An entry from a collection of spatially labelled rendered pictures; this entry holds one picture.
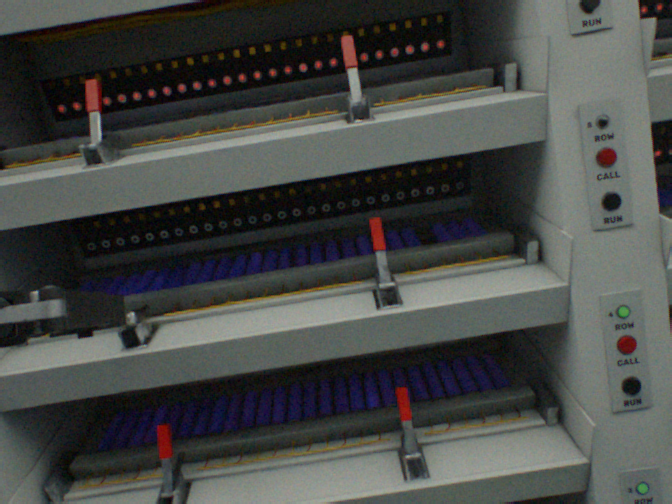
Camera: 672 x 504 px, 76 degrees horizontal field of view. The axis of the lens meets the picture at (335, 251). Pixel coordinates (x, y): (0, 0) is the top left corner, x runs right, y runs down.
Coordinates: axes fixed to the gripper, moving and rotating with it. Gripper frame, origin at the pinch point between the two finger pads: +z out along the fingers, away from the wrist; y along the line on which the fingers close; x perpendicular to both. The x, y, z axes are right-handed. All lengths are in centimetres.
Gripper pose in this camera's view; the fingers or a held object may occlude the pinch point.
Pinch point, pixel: (89, 314)
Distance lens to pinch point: 43.6
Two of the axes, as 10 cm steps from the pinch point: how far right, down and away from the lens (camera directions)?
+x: -1.6, -9.8, 1.0
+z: 0.3, 1.0, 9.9
